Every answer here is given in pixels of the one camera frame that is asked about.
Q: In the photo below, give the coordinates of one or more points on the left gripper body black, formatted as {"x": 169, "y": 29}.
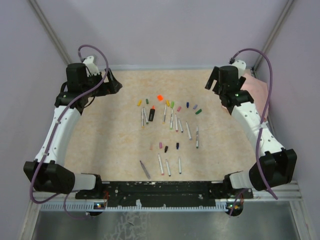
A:
{"x": 106, "y": 88}

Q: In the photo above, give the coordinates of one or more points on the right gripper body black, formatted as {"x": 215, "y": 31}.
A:
{"x": 214, "y": 76}

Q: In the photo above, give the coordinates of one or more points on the black orange highlighter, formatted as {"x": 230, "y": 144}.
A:
{"x": 152, "y": 112}

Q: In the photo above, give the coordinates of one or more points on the green cap white marker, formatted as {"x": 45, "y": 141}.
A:
{"x": 145, "y": 116}

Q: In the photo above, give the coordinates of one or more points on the orange highlighter cap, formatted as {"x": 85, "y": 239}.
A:
{"x": 160, "y": 97}

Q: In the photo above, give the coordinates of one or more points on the lime cap white marker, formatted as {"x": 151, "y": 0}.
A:
{"x": 171, "y": 118}

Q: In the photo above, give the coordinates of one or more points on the lilac cap paint marker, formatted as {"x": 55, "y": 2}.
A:
{"x": 188, "y": 131}

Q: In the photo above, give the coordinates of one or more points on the pink cap paint marker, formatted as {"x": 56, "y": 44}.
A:
{"x": 176, "y": 123}

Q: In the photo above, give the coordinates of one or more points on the yellow marker pen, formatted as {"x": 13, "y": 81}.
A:
{"x": 164, "y": 114}

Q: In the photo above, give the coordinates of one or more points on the blue cap white marker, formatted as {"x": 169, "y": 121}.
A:
{"x": 180, "y": 125}

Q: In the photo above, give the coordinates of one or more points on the pink cap white marker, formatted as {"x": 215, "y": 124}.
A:
{"x": 160, "y": 165}

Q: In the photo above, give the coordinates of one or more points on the grey transparent pen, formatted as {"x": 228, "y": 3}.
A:
{"x": 145, "y": 170}

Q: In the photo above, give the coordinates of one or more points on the black cap white marker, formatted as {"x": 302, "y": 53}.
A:
{"x": 168, "y": 167}

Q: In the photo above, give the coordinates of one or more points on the small blue cap marker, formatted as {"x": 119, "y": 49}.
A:
{"x": 179, "y": 165}

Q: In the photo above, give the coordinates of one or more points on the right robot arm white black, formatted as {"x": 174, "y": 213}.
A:
{"x": 274, "y": 164}

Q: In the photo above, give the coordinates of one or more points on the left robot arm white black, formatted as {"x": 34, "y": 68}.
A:
{"x": 47, "y": 172}

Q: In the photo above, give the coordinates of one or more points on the pink cloth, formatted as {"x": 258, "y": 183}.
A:
{"x": 258, "y": 91}

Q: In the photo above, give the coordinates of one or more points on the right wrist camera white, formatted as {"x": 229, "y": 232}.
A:
{"x": 240, "y": 65}

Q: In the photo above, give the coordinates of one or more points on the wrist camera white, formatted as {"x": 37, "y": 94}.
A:
{"x": 90, "y": 63}
{"x": 240, "y": 65}

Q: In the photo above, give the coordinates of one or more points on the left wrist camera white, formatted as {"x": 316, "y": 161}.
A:
{"x": 90, "y": 63}

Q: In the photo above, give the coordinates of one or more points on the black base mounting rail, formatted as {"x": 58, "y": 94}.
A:
{"x": 162, "y": 193}

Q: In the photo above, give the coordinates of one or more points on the grey slotted cable duct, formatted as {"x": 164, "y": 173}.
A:
{"x": 92, "y": 206}

